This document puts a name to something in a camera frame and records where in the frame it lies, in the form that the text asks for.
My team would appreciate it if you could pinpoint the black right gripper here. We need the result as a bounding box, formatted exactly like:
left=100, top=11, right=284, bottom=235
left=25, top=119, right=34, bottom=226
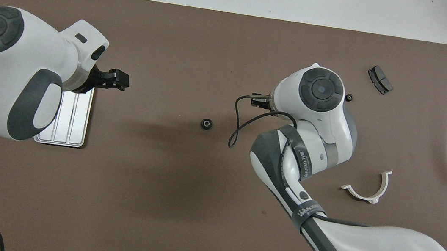
left=251, top=96, right=273, bottom=110

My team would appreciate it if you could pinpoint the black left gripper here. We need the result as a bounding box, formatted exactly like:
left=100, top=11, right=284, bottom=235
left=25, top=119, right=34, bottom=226
left=80, top=65, right=131, bottom=99

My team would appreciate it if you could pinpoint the silver metal tray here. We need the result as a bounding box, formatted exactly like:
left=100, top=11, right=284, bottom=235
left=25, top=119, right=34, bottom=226
left=33, top=80, right=96, bottom=150

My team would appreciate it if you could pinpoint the short grey brake pad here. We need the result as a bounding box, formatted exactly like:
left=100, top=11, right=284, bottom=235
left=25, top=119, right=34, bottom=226
left=365, top=65, right=396, bottom=96

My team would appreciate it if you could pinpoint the brown table mat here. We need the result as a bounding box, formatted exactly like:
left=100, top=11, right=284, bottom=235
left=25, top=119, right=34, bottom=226
left=0, top=0, right=447, bottom=251

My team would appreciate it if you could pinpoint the white curved plastic bracket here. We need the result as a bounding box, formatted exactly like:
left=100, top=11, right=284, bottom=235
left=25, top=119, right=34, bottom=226
left=339, top=165, right=393, bottom=206

